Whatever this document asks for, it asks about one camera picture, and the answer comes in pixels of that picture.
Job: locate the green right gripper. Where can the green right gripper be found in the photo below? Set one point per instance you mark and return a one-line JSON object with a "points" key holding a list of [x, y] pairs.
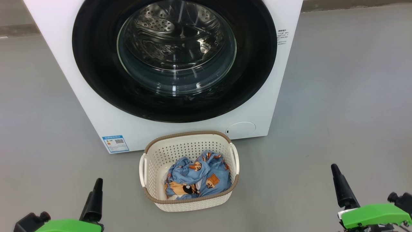
{"points": [[373, 216]]}

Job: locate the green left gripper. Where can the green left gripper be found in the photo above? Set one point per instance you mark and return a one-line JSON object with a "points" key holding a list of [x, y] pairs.
{"points": [[70, 226]]}

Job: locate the black round glass washer door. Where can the black round glass washer door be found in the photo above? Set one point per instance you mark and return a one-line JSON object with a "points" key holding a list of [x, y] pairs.
{"points": [[96, 80]]}

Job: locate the white front-load washing machine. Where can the white front-load washing machine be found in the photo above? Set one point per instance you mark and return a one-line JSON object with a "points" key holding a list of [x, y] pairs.
{"points": [[96, 125]]}

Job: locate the stainless steel washing machine drum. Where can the stainless steel washing machine drum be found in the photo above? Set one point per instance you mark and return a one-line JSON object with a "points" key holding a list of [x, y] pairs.
{"points": [[154, 25]]}

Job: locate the blue energy label sticker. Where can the blue energy label sticker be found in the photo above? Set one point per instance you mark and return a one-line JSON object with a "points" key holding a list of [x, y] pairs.
{"points": [[116, 143]]}

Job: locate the cream perforated laundry basket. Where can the cream perforated laundry basket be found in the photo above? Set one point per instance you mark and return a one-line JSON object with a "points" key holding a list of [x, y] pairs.
{"points": [[161, 154]]}

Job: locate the round white filter cover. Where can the round white filter cover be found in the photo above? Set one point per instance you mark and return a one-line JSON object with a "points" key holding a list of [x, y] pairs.
{"points": [[240, 130]]}

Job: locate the small printed text label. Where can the small printed text label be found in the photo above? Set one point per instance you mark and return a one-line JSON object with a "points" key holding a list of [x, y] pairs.
{"points": [[282, 36]]}

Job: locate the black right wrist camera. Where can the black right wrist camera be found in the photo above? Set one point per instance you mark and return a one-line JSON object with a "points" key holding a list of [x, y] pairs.
{"points": [[404, 201]]}

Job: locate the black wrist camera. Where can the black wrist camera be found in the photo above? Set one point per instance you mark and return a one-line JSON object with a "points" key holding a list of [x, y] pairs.
{"points": [[404, 201], [29, 224]]}

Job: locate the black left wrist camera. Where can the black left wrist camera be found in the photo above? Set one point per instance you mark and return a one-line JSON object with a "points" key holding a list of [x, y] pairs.
{"points": [[29, 224]]}

